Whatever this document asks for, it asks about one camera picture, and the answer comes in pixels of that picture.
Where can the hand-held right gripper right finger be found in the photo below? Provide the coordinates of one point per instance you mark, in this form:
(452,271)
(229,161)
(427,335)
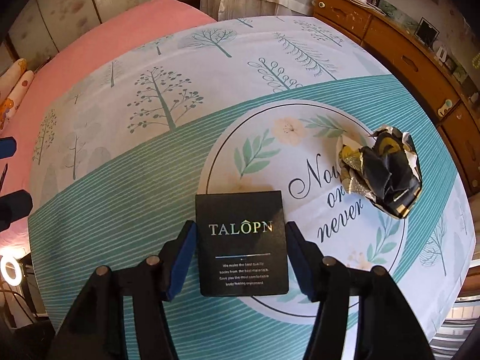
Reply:
(302,266)

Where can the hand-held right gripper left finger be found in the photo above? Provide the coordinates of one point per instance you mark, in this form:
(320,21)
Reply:
(183,262)

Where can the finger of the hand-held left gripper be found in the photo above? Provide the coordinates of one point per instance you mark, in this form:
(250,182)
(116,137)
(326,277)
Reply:
(7,148)
(15,210)

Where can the black card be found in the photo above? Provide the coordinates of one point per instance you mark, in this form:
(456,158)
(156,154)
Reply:
(240,247)

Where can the cartoon printed pillow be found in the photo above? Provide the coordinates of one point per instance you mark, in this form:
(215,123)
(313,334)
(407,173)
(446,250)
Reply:
(15,93)

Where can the tree printed tablecloth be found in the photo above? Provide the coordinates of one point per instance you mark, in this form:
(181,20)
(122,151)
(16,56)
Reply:
(131,213)

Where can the black gold crumpled wrapper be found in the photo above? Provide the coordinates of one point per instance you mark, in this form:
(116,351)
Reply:
(382,172)

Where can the pink bed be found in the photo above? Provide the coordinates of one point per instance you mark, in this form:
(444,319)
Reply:
(93,26)

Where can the floral sliding wardrobe door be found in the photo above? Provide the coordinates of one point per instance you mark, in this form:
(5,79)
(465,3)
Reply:
(75,0)

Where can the wooden desk with drawers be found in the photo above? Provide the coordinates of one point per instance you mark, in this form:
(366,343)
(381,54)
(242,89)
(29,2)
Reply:
(393,45)

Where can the black picture frame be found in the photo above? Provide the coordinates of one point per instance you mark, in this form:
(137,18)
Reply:
(427,32)

